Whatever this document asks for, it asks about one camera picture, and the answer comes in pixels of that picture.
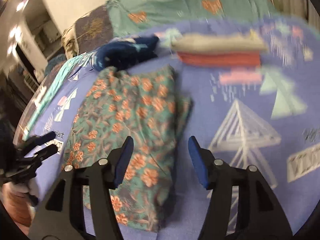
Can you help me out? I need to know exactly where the gloved left hand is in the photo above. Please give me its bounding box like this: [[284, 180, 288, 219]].
[[2, 178, 40, 235]]

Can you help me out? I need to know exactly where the green floral garment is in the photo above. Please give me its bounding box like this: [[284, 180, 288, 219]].
[[63, 65, 191, 232]]

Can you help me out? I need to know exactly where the navy star paw blanket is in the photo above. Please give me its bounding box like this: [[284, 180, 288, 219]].
[[91, 35, 159, 72]]

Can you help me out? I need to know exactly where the purple triangle pattern bedsheet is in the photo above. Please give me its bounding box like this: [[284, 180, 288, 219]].
[[31, 17, 319, 239]]

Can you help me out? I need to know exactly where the beige curtain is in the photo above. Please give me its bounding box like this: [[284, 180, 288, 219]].
[[271, 0, 319, 29]]

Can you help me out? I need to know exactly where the teal heart pattern pillow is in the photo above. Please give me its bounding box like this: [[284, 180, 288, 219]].
[[106, 0, 276, 37]]

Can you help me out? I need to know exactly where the red folded cloth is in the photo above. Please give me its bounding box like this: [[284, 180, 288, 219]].
[[177, 51, 261, 67]]

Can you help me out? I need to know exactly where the dark purple tree pillow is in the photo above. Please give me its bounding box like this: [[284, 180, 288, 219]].
[[75, 5, 113, 54]]

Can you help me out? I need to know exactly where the beige folded cloth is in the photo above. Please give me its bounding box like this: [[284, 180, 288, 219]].
[[171, 33, 268, 55]]

